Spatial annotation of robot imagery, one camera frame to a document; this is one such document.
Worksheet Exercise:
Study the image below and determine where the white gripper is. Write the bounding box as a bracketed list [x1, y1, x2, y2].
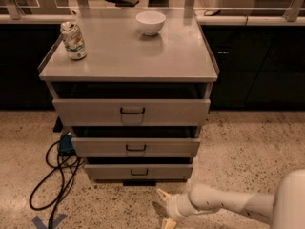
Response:
[156, 188, 202, 229]

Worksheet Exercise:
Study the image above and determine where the grey bottom drawer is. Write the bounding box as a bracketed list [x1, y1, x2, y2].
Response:
[85, 164, 193, 180]

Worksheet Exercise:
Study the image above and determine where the grey drawer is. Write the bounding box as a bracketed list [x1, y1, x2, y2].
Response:
[71, 137, 200, 157]
[85, 164, 193, 180]
[53, 99, 210, 126]

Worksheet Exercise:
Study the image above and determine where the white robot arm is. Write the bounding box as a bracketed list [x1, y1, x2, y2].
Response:
[157, 169, 305, 229]

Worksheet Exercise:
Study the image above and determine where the grey middle drawer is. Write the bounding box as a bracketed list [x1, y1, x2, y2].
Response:
[71, 137, 200, 157]

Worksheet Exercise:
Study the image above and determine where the grey drawer cabinet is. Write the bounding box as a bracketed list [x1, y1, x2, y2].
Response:
[40, 9, 218, 182]

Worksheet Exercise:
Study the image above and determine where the grey top drawer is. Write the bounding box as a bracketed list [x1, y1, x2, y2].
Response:
[53, 99, 210, 126]

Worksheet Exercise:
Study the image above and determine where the blue power box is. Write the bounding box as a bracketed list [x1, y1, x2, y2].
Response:
[58, 134, 74, 155]

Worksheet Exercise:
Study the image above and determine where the blue tape cross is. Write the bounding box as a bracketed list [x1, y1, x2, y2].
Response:
[30, 213, 68, 229]

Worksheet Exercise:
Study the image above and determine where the white bowl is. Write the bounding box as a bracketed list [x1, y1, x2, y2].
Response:
[136, 11, 166, 35]

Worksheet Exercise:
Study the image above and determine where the crushed drink can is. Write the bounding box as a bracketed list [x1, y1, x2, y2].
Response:
[60, 22, 87, 60]

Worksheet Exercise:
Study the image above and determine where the black chair armrest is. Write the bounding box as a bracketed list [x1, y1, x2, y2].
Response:
[105, 0, 139, 7]

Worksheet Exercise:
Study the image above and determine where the black floor cable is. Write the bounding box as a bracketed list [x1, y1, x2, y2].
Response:
[29, 139, 84, 229]

